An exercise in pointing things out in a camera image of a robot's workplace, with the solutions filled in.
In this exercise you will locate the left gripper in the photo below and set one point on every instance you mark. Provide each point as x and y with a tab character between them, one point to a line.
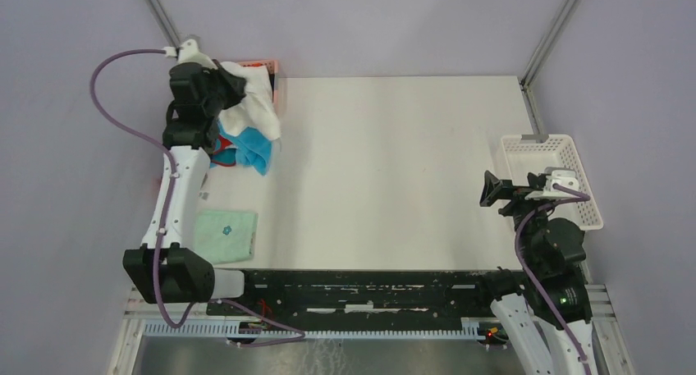
235	84

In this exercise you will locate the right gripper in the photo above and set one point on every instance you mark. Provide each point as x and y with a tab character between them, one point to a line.
494	187

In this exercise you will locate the white towel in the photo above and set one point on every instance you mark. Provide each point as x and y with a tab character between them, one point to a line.
256	108

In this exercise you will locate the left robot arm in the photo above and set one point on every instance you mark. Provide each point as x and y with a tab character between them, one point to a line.
165	268

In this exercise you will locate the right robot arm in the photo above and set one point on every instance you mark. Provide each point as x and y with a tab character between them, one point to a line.
545	313

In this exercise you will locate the white plastic basket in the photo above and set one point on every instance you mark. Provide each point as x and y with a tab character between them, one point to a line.
555	157

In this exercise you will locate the red and blue towel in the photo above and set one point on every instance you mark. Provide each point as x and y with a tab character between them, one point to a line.
224	153

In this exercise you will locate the pink plastic basket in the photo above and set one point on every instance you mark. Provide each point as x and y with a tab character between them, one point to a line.
272	68

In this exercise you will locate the mint green towel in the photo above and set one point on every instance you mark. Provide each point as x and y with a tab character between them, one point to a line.
223	237

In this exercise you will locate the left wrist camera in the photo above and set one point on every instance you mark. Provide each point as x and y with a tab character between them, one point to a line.
189	52

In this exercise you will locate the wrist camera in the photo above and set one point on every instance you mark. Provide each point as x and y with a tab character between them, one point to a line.
560	183
189	52

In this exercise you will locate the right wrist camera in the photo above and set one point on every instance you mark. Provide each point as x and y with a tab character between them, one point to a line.
560	183

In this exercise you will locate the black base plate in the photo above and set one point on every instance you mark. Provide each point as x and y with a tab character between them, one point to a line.
367	301

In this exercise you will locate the aluminium frame rails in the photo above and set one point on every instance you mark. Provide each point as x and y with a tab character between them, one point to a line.
138	311

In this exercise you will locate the white slotted cable duct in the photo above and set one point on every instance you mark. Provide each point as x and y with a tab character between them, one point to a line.
234	329

